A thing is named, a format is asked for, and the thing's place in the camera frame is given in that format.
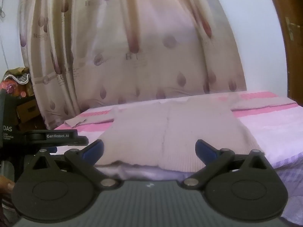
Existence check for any beige knit sweater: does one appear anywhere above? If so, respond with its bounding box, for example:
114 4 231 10
64 96 297 173

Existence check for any thin wall cable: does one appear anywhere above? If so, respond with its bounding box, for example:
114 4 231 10
0 0 10 76

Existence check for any pink checked bed sheet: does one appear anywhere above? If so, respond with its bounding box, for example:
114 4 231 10
53 90 303 223

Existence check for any person's left hand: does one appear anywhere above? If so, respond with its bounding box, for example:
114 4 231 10
0 175 15 194

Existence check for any brass door latch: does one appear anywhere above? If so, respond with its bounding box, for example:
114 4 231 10
285 16 301 41

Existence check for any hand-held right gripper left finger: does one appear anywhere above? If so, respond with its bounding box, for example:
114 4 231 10
28 140 118 188

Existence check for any brown wooden door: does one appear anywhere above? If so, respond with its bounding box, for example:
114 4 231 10
264 0 303 104

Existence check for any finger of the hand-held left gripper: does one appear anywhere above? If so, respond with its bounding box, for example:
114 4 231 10
26 129 89 153

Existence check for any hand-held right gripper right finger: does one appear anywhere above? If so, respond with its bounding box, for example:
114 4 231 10
182 139 271 190

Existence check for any brown cardboard box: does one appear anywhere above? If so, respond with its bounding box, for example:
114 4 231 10
15 96 45 131

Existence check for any beige leaf print curtain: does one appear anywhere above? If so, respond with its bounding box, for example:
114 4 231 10
18 0 248 130

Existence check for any floral cloth bundle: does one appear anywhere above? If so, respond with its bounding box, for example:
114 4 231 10
0 67 36 98

